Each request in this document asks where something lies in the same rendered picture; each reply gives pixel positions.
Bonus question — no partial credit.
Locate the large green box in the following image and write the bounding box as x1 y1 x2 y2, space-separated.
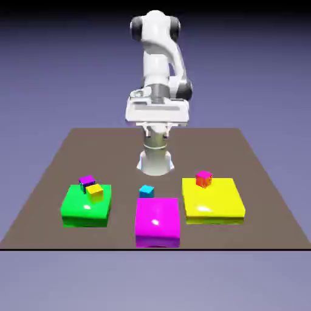
60 183 112 228

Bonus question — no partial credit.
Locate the large yellow box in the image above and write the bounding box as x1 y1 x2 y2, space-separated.
182 177 246 225

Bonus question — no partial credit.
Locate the large magenta box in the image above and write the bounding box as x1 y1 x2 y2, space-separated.
135 197 181 249

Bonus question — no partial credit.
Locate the small yellow cube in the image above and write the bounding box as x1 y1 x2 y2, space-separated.
86 183 104 204

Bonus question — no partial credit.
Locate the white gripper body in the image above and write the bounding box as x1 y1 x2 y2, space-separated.
125 96 190 128

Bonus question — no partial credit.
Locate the small red cube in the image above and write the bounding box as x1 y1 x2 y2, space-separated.
195 170 214 189

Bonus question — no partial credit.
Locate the small cyan cube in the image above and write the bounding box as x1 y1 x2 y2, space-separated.
138 184 155 199

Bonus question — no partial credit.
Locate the small purple cube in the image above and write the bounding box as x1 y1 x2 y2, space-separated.
78 174 96 194

